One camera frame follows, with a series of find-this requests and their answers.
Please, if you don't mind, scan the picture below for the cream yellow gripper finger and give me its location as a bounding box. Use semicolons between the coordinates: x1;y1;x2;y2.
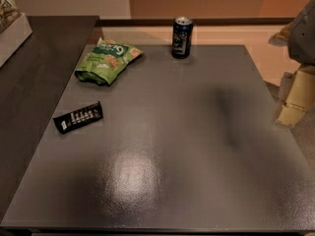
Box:
276;64;315;126

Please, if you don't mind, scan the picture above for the blue pepsi can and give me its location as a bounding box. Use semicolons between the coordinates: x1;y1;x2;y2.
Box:
172;17;193;59

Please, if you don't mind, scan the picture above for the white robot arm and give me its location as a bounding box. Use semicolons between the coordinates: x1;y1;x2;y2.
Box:
276;0;315;126

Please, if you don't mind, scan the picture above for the green chips bag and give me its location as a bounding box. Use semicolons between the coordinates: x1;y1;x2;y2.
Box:
75;38;142;86

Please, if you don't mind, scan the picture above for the black candy bar wrapper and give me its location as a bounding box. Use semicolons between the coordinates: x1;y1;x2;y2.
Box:
53;101;103;134

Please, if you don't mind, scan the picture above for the white tray with snacks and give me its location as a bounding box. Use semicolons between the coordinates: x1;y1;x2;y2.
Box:
0;0;32;67

